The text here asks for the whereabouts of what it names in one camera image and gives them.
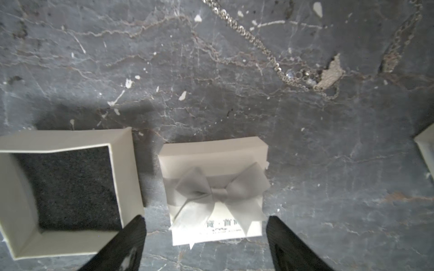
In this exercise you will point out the white gift box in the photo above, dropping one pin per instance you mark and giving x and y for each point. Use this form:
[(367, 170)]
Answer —
[(215, 189), (425, 142)]

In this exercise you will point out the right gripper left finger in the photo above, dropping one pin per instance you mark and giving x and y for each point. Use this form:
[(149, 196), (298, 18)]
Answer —
[(123, 252)]

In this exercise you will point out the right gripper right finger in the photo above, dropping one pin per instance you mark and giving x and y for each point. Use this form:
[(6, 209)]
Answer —
[(289, 252)]

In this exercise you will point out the white box base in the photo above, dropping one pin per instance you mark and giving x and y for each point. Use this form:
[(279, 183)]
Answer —
[(67, 193)]

